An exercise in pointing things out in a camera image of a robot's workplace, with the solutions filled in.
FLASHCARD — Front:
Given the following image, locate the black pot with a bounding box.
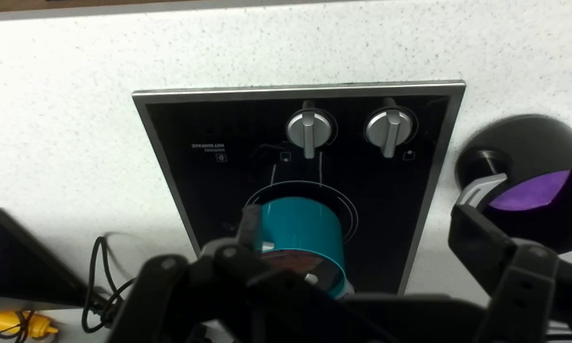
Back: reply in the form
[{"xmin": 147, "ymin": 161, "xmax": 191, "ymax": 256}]
[{"xmin": 456, "ymin": 113, "xmax": 572, "ymax": 256}]

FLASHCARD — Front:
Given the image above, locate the yellow plug object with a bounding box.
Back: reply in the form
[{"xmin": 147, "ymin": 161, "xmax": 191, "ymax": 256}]
[{"xmin": 0, "ymin": 307, "xmax": 61, "ymax": 342}]

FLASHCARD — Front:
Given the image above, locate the silver cooktop knob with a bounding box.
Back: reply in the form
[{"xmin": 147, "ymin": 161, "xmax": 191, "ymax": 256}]
[
  {"xmin": 284, "ymin": 102, "xmax": 340, "ymax": 161},
  {"xmin": 364, "ymin": 98, "xmax": 420, "ymax": 161}
]

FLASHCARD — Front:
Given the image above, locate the teal blue pot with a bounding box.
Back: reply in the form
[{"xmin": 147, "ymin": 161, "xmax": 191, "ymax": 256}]
[{"xmin": 237, "ymin": 195, "xmax": 355, "ymax": 302}]

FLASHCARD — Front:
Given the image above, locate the purple object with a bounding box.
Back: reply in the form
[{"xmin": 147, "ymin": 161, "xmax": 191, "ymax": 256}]
[{"xmin": 488, "ymin": 168, "xmax": 572, "ymax": 214}]

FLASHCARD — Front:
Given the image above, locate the black glass cooktop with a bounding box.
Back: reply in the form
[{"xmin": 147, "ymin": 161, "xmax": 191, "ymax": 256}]
[{"xmin": 132, "ymin": 81, "xmax": 467, "ymax": 296}]

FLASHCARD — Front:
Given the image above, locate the black laptop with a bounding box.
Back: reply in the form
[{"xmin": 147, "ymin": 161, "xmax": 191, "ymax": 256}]
[{"xmin": 0, "ymin": 206, "xmax": 92, "ymax": 311}]

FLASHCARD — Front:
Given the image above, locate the black power cable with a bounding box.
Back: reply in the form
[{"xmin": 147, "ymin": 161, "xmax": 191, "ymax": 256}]
[{"xmin": 80, "ymin": 233, "xmax": 141, "ymax": 334}]

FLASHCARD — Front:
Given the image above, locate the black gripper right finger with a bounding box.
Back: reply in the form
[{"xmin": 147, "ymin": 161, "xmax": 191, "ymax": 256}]
[{"xmin": 448, "ymin": 205, "xmax": 572, "ymax": 343}]

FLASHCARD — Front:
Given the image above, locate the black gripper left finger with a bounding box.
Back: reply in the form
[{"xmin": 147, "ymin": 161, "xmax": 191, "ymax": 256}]
[{"xmin": 107, "ymin": 203, "xmax": 364, "ymax": 343}]

